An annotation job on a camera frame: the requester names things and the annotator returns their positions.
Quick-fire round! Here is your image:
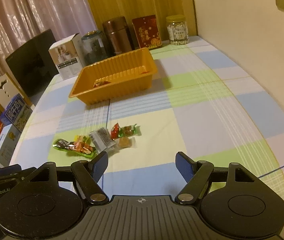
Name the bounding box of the grey black snack packet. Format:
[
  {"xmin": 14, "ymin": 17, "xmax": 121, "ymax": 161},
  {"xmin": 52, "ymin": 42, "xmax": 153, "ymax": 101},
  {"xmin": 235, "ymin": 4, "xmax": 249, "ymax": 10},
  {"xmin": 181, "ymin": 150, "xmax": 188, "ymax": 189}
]
[{"xmin": 89, "ymin": 127, "xmax": 116, "ymax": 153}]

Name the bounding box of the pink curtain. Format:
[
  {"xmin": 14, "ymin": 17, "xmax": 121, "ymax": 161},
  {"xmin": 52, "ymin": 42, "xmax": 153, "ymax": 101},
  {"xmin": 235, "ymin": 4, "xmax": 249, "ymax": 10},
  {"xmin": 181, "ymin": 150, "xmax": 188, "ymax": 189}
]
[{"xmin": 0, "ymin": 0, "xmax": 97, "ymax": 75}]

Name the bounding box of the yellow candy packet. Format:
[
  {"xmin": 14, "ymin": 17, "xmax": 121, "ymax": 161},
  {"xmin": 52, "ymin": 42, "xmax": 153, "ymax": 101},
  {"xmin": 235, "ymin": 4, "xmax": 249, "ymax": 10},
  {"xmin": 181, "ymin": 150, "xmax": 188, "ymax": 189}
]
[{"xmin": 74, "ymin": 135, "xmax": 90, "ymax": 144}]

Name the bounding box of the clear plastic nut jar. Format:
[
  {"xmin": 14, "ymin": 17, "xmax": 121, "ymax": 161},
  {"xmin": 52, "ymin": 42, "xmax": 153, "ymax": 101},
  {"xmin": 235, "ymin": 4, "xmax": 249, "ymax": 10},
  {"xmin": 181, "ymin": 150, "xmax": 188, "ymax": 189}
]
[{"xmin": 166, "ymin": 15, "xmax": 189, "ymax": 46}]

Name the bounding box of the small red orange candy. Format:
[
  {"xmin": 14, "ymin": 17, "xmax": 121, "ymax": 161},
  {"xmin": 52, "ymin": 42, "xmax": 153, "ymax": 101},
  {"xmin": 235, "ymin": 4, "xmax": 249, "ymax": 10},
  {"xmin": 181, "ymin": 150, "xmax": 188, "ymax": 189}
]
[{"xmin": 93, "ymin": 81, "xmax": 111, "ymax": 88}]

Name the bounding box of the red gift box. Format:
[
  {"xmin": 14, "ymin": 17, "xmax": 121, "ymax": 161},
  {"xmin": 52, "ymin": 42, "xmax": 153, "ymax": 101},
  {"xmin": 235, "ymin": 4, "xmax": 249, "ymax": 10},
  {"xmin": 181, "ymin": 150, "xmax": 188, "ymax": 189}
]
[{"xmin": 132, "ymin": 15, "xmax": 162, "ymax": 50}]

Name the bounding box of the red candy packet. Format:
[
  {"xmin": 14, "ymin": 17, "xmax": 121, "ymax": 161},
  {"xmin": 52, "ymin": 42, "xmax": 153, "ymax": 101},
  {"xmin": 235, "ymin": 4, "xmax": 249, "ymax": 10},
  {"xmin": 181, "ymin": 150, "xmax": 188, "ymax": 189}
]
[{"xmin": 111, "ymin": 123, "xmax": 120, "ymax": 140}]

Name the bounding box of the white wooden chair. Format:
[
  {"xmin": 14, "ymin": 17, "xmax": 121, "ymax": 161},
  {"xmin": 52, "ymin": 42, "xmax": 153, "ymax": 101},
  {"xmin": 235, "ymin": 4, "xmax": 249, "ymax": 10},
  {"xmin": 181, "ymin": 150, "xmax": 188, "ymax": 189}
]
[{"xmin": 0, "ymin": 74, "xmax": 35, "ymax": 111}]

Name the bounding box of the green glass jar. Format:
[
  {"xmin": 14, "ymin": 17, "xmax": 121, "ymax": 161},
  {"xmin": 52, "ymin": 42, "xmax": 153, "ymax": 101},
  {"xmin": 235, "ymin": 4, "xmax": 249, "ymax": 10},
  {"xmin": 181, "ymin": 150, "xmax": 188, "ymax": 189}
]
[{"xmin": 81, "ymin": 30, "xmax": 108, "ymax": 66}]

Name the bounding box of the green meat snack packet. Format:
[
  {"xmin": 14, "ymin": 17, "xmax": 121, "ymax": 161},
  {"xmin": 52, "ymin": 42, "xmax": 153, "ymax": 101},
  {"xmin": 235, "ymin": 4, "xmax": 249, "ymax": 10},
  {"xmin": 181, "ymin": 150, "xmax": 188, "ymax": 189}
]
[{"xmin": 53, "ymin": 139, "xmax": 97, "ymax": 159}]

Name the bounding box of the green candy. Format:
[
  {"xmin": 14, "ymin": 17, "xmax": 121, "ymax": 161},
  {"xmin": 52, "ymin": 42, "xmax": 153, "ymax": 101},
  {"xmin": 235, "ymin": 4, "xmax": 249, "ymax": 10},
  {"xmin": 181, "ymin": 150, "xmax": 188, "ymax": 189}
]
[{"xmin": 119, "ymin": 124, "xmax": 141, "ymax": 137}]

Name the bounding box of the white product box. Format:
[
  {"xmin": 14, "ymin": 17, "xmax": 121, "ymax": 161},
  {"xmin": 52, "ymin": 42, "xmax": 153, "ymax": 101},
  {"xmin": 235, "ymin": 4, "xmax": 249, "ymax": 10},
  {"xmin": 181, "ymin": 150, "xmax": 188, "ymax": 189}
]
[{"xmin": 49, "ymin": 33, "xmax": 85, "ymax": 80}]

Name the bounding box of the light blue box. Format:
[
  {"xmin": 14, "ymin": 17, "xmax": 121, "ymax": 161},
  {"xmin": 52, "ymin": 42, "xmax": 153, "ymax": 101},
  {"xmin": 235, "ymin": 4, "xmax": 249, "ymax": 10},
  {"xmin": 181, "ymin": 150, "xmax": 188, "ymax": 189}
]
[{"xmin": 0, "ymin": 124, "xmax": 21, "ymax": 168}]

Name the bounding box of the checkered tablecloth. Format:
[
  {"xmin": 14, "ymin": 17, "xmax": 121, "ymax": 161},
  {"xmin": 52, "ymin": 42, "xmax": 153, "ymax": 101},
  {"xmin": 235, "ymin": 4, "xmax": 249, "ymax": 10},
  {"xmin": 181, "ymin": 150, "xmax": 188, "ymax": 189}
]
[{"xmin": 11, "ymin": 36, "xmax": 284, "ymax": 198}]

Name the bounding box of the black monitor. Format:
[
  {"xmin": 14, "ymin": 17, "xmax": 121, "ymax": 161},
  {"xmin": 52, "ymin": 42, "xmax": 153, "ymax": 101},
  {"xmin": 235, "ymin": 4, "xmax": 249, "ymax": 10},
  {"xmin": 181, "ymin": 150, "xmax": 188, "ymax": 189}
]
[{"xmin": 5, "ymin": 29, "xmax": 58, "ymax": 97}]

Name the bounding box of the orange plastic tray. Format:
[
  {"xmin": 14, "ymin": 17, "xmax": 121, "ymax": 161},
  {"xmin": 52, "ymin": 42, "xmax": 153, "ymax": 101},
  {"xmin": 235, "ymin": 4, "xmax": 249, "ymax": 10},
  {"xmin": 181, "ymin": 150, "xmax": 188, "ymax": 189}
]
[{"xmin": 69, "ymin": 48, "xmax": 158, "ymax": 105}]

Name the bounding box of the brown metal thermos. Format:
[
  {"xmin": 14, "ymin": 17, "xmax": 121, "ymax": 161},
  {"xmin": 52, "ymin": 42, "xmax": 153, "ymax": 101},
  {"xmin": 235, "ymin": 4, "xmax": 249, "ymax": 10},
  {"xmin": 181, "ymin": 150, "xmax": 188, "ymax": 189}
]
[{"xmin": 102, "ymin": 16, "xmax": 134, "ymax": 55}]

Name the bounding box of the clear brown candy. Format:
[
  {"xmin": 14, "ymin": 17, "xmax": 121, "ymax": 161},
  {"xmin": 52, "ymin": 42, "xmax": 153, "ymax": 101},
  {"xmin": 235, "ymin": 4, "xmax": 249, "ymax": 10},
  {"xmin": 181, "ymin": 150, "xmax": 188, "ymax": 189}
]
[{"xmin": 117, "ymin": 137, "xmax": 136, "ymax": 149}]

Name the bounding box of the blue milk carton box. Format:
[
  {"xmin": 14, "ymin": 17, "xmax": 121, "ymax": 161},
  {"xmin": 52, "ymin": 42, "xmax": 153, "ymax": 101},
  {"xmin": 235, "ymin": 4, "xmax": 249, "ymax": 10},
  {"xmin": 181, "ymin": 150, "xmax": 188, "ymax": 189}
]
[{"xmin": 0, "ymin": 94, "xmax": 32, "ymax": 132}]

